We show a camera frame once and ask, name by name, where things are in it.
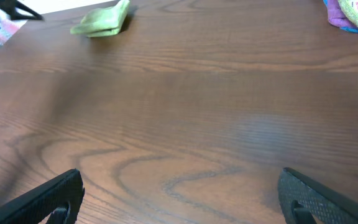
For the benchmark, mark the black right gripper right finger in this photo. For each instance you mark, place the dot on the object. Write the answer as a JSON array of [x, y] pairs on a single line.
[[304, 200]]

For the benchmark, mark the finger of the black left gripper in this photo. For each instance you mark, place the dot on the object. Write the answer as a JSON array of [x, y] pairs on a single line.
[[17, 11]]

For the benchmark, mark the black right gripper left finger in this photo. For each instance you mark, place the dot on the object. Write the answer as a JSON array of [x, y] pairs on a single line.
[[59, 199]]

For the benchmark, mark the light green microfiber cloth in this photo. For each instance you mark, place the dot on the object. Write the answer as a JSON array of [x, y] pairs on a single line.
[[103, 22]]

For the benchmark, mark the blue cloth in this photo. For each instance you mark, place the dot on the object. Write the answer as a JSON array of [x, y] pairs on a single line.
[[337, 18]]

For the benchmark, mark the purple cloth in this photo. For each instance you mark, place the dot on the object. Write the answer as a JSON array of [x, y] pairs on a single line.
[[343, 14]]

